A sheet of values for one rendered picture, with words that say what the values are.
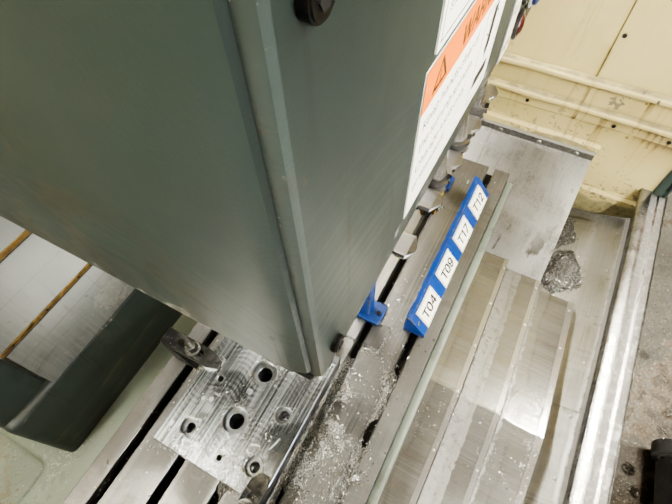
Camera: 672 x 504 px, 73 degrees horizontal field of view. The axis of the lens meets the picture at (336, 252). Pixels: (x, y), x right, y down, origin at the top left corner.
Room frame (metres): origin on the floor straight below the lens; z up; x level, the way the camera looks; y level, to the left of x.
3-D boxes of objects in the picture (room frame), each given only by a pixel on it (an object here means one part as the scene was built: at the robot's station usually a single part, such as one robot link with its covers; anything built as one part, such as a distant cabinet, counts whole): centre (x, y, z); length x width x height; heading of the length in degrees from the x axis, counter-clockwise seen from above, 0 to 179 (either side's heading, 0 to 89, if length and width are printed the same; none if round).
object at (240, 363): (0.24, 0.17, 0.97); 0.29 x 0.23 x 0.05; 149
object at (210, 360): (0.33, 0.29, 0.97); 0.13 x 0.03 x 0.15; 59
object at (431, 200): (0.52, -0.16, 1.21); 0.07 x 0.05 x 0.01; 59
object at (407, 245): (0.42, -0.10, 1.21); 0.07 x 0.05 x 0.01; 59
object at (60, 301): (0.51, 0.51, 1.16); 0.48 x 0.05 x 0.51; 149
